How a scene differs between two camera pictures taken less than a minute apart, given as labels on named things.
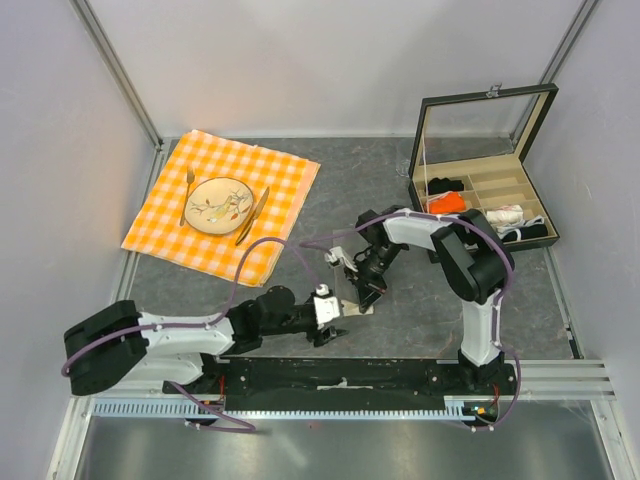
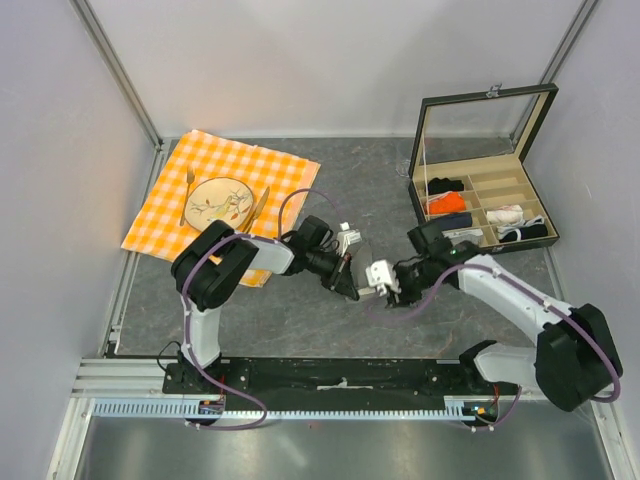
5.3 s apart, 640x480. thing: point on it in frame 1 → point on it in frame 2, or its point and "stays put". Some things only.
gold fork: (190, 177) stays put
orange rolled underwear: (452, 202) stays put
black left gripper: (318, 337) → (338, 277)
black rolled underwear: (437, 185) stays put
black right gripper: (370, 289) → (405, 297)
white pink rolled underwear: (508, 214) stays put
